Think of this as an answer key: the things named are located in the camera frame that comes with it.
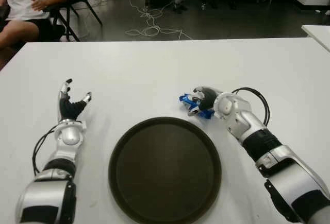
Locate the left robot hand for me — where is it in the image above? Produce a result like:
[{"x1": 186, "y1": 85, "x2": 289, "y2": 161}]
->
[{"x1": 56, "y1": 78, "x2": 92, "y2": 120}]

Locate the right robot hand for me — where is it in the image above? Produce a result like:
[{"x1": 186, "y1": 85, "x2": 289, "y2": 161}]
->
[{"x1": 189, "y1": 86, "x2": 225, "y2": 116}]

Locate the blue Oreo cookie packet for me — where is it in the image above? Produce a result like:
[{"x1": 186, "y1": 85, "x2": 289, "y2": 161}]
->
[{"x1": 179, "y1": 92, "x2": 215, "y2": 119}]

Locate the round dark brown tray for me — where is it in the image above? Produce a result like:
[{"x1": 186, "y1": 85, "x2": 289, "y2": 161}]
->
[{"x1": 108, "y1": 116, "x2": 223, "y2": 224}]

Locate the white side table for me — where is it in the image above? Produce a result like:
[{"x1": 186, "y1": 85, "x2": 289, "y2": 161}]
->
[{"x1": 301, "y1": 24, "x2": 330, "y2": 52}]

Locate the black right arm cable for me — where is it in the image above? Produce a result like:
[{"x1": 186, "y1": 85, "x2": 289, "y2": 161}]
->
[{"x1": 232, "y1": 87, "x2": 271, "y2": 127}]

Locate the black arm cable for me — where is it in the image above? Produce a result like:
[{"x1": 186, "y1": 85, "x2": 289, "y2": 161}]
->
[
  {"x1": 232, "y1": 87, "x2": 271, "y2": 127},
  {"x1": 31, "y1": 125, "x2": 59, "y2": 176}
]

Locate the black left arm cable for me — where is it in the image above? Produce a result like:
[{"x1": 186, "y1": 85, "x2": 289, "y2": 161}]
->
[{"x1": 31, "y1": 125, "x2": 59, "y2": 176}]

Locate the tangled white floor cable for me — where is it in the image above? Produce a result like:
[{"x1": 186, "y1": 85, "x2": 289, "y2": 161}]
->
[{"x1": 125, "y1": 0, "x2": 193, "y2": 41}]

